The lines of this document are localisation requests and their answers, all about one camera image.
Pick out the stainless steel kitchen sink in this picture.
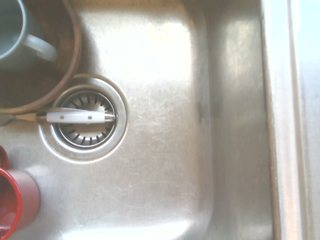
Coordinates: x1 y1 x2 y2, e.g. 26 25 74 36
0 0 320 240

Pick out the round metal drain strainer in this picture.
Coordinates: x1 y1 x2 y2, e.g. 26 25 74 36
38 74 129 163

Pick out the brown wooden bowl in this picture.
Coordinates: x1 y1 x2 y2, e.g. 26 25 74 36
0 0 83 115

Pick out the red ceramic mug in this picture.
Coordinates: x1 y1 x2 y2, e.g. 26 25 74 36
0 144 41 239

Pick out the grey blue ceramic mug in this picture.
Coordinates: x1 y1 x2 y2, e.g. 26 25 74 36
0 0 59 70

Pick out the white handled steel knife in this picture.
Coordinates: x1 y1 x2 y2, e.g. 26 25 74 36
0 106 118 127

